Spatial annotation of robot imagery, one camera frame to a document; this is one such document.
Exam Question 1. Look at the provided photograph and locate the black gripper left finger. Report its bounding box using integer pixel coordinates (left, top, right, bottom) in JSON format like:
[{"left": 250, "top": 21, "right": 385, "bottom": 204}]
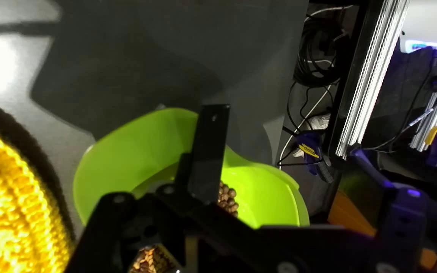
[{"left": 185, "top": 103, "right": 232, "bottom": 204}]

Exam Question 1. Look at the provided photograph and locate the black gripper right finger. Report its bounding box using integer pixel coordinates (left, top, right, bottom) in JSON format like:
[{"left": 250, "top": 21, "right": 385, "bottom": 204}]
[{"left": 326, "top": 171, "right": 421, "bottom": 239}]

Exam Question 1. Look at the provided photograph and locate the lime green mixing bowl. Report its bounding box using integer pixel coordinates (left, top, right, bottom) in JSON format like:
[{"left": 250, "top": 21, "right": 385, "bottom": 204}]
[{"left": 71, "top": 106, "right": 311, "bottom": 230}]

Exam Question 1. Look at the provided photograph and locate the yellow knitted cloth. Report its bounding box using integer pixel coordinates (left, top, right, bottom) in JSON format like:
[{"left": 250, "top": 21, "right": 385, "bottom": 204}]
[{"left": 0, "top": 98, "right": 74, "bottom": 273}]

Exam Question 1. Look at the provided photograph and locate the silver aluminium frame post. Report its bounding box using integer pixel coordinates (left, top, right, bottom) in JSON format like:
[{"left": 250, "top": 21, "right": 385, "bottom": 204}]
[{"left": 333, "top": 0, "right": 409, "bottom": 160}]

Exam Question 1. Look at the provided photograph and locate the thin silver aluminium post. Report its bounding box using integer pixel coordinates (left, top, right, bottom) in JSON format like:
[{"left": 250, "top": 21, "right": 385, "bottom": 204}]
[{"left": 408, "top": 46, "right": 437, "bottom": 154}]

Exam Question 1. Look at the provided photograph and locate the black cable bundle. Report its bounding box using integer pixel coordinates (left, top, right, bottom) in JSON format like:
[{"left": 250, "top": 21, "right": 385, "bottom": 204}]
[{"left": 277, "top": 4, "right": 356, "bottom": 165}]

